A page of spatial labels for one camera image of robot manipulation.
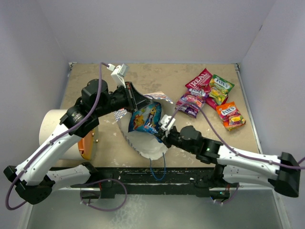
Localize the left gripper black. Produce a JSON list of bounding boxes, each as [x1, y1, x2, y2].
[[95, 82, 153, 117]]

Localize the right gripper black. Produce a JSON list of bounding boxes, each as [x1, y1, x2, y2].
[[154, 126, 196, 154]]

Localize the blue snack packet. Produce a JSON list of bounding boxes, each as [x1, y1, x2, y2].
[[128, 102, 162, 132]]

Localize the blue chocolate candy packet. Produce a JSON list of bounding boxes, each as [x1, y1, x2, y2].
[[143, 113, 159, 134]]

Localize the blue checkered paper bag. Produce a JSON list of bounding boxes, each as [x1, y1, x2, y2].
[[114, 92, 174, 164]]

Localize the purple white snack packet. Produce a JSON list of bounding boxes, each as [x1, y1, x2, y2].
[[179, 106, 198, 118]]

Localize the purple pink candy packet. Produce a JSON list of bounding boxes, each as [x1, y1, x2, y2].
[[175, 88, 208, 113]]

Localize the orange snack packet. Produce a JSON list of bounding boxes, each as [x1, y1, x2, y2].
[[216, 102, 246, 131]]

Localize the pink cookie snack packet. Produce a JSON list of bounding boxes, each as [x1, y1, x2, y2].
[[185, 68, 228, 110]]

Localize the green yellow candy packet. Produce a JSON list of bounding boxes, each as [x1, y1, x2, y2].
[[209, 74, 235, 105]]

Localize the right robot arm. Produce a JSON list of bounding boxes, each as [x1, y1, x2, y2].
[[155, 125, 301, 198]]

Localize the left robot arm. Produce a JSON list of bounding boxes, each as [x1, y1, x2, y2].
[[4, 79, 152, 205]]

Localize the white cylinder orange lid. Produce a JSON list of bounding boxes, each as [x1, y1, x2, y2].
[[39, 108, 99, 162]]

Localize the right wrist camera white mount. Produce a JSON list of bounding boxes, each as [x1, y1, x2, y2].
[[160, 114, 176, 137]]

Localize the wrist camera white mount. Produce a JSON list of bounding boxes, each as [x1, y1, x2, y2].
[[107, 63, 129, 88], [160, 114, 176, 137]]

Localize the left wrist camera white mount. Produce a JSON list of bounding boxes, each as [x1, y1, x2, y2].
[[107, 63, 129, 88]]

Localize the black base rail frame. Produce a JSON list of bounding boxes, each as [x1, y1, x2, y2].
[[75, 167, 237, 199]]

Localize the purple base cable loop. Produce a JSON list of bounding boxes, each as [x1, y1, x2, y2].
[[80, 177, 129, 212]]

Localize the aluminium table frame rail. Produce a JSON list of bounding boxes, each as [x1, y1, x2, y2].
[[234, 63, 260, 146]]

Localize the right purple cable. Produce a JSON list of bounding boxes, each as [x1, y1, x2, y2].
[[166, 102, 305, 170]]

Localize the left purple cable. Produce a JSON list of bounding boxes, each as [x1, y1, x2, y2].
[[5, 62, 109, 210]]

